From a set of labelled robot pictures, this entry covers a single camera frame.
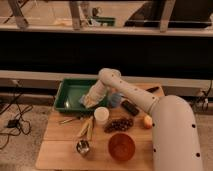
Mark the light blue sponge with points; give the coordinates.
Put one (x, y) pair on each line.
(81, 100)

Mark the blue cloth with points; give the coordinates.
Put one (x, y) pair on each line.
(115, 99)

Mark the black handled knife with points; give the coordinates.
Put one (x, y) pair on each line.
(153, 89)

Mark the bunch of dark grapes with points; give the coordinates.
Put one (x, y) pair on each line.
(122, 124)

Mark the black rectangular remote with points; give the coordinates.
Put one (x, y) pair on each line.
(130, 108)

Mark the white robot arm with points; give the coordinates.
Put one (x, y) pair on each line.
(176, 145)

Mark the green plastic tray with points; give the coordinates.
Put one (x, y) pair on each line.
(69, 94)

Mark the metal measuring cup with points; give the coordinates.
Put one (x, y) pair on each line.
(83, 146)

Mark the yellow apple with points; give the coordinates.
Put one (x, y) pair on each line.
(147, 121)

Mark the wooden table board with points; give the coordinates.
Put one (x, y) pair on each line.
(58, 149)

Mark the white paper cup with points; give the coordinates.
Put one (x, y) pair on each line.
(101, 115)

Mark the red plastic bowl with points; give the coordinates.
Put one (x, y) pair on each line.
(121, 147)

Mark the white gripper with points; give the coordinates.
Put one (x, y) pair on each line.
(96, 94)

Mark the thin metal utensil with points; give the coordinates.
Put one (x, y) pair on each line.
(68, 120)

